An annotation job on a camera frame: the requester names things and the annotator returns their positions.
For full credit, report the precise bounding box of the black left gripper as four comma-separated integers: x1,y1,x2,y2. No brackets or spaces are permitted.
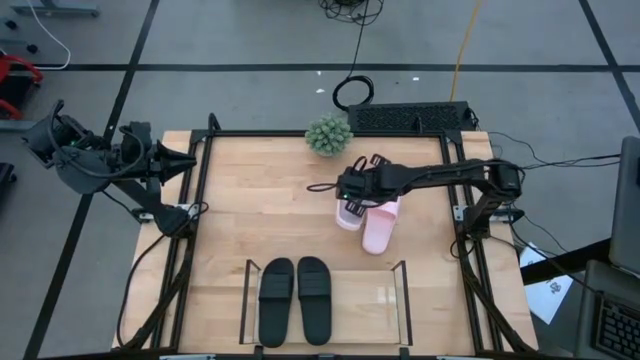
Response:
119,121,198,186

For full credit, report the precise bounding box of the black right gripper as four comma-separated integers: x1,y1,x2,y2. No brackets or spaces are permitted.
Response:
337,153,404,218

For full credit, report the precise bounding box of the pink slide sandal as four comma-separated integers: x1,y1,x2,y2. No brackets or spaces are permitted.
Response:
360,196,403,257
335,197,372,233

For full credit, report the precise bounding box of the black slide sandal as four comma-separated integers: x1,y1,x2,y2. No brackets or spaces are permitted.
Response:
296,255,334,347
256,256,296,349

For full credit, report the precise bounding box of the wooden shelf with black legs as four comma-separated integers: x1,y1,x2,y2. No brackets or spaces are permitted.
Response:
238,258,414,348

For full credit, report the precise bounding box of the green potted succulent plant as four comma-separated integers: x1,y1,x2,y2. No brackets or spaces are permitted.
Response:
304,113,355,158

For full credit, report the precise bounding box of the black perforated metal box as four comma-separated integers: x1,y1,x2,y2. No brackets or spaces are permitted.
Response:
347,100,475,134

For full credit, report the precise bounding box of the grey metal stand foot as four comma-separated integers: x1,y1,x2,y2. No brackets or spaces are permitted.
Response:
9,0,101,18

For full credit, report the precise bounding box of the white paper sheet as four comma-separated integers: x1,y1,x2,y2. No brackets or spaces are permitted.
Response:
519,241,576,326

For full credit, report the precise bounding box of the black desk edge bar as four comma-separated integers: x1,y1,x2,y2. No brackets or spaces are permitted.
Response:
519,237,613,286

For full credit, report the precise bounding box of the grey monitor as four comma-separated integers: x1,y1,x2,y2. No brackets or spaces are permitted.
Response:
608,135,640,279

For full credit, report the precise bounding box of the grey laptop with black keys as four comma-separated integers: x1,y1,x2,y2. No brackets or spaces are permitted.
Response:
573,258,640,360

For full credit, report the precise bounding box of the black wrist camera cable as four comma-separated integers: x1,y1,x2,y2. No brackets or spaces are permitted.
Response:
305,181,342,194

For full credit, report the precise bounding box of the black metal table frame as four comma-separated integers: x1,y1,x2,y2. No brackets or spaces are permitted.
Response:
112,112,540,357

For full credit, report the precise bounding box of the black coiled cable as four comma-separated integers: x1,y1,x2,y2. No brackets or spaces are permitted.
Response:
331,0,376,113

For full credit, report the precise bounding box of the thin black cable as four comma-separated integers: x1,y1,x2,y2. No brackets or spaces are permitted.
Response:
507,214,601,301
486,130,622,170
115,201,210,349

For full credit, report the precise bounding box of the yellow cable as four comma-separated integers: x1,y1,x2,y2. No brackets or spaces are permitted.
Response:
449,0,484,103

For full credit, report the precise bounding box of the white cable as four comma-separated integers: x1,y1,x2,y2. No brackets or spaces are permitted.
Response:
24,0,72,71

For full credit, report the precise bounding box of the black cable tangle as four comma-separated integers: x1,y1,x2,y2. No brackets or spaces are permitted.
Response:
317,0,386,27

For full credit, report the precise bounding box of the red chair frame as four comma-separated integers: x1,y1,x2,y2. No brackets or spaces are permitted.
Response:
0,53,45,122

